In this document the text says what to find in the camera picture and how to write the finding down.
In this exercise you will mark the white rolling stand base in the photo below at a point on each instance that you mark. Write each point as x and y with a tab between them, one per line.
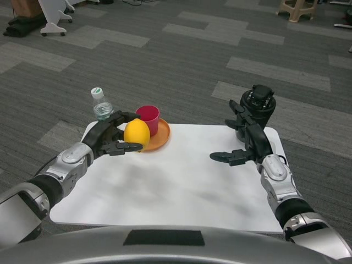
53	27

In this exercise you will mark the pink plastic cup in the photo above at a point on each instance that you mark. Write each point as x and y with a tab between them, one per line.
151	115

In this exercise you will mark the white desk foot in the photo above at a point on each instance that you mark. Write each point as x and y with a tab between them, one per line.
343	25

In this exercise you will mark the silver robot chest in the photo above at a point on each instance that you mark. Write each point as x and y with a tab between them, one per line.
165	254

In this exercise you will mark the black cylindrical container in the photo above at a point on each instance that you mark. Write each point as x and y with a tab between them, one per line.
261	115

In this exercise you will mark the yellow lemon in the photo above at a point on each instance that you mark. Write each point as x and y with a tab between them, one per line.
137	132

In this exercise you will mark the clear plastic water bottle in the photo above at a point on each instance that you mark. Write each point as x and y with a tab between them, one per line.
102	108

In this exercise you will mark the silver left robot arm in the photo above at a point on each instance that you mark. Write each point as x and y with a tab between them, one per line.
68	162

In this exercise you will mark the orange round plate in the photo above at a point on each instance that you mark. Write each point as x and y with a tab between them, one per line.
160	137

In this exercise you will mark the beige plastic stool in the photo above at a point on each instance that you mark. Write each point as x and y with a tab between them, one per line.
295	11

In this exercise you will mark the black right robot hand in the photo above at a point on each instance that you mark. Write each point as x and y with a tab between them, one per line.
257	143

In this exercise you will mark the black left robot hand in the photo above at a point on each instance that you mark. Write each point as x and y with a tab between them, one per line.
101	134

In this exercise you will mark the brown cardboard box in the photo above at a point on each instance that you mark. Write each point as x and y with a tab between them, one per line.
24	6

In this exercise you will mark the black bag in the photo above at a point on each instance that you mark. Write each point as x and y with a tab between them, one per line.
19	27

